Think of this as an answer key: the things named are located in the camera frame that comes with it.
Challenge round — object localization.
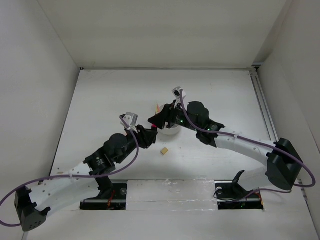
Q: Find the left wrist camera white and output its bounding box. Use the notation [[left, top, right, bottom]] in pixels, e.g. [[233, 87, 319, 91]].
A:
[[119, 112, 138, 131]]

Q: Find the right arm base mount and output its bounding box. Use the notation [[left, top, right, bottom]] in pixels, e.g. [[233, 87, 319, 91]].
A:
[[213, 170, 264, 211]]

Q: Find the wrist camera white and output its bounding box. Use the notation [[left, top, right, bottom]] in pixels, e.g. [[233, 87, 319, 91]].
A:
[[119, 112, 138, 131], [172, 86, 187, 100]]

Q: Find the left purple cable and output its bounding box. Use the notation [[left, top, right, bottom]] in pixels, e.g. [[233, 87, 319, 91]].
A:
[[0, 116, 140, 227]]

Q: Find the tan eraser block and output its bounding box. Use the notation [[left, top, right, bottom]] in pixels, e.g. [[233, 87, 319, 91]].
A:
[[160, 147, 169, 155]]

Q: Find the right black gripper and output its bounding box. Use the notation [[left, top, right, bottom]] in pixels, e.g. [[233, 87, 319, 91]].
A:
[[147, 99, 200, 133]]

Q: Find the aluminium rail on right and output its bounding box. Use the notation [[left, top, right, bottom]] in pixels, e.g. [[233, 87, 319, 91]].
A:
[[248, 65, 279, 142]]

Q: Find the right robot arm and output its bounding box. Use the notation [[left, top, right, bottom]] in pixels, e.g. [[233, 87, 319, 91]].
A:
[[148, 101, 302, 197]]

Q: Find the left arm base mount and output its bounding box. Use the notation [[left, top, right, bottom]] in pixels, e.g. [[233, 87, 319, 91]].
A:
[[79, 177, 128, 211]]

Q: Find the white round divided container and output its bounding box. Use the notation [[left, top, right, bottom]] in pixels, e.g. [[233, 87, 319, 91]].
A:
[[155, 104, 181, 136]]

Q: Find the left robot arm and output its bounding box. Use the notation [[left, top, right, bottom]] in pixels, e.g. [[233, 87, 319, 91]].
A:
[[14, 125, 158, 232]]

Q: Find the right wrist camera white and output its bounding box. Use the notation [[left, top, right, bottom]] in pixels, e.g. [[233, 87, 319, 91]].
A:
[[172, 86, 187, 100]]

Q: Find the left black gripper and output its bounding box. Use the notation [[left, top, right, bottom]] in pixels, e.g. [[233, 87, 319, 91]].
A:
[[115, 124, 157, 164]]

